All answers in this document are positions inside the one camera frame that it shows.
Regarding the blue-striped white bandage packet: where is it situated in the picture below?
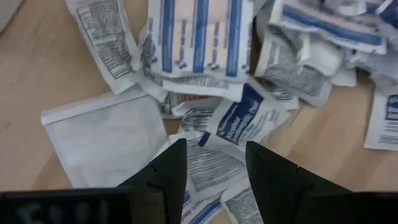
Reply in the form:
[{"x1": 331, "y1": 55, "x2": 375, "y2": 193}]
[{"x1": 146, "y1": 0, "x2": 254, "y2": 82}]

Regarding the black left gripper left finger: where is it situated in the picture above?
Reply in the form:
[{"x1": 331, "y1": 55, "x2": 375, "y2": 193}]
[{"x1": 0, "y1": 138, "x2": 188, "y2": 224}]

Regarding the white packet with blue print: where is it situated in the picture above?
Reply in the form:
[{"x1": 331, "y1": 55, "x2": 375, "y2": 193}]
[
  {"x1": 269, "y1": 0, "x2": 388, "y2": 55},
  {"x1": 347, "y1": 49, "x2": 398, "y2": 95},
  {"x1": 181, "y1": 190, "x2": 224, "y2": 224}
]

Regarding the white packet with red block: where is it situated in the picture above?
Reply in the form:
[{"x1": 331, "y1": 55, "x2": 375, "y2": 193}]
[{"x1": 157, "y1": 91, "x2": 220, "y2": 118}]

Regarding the crumpled white printed packet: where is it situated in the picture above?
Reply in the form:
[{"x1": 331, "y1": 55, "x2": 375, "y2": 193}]
[{"x1": 64, "y1": 0, "x2": 141, "y2": 95}]

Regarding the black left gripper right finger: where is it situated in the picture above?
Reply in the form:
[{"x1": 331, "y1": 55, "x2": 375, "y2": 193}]
[{"x1": 244, "y1": 141, "x2": 398, "y2": 224}]

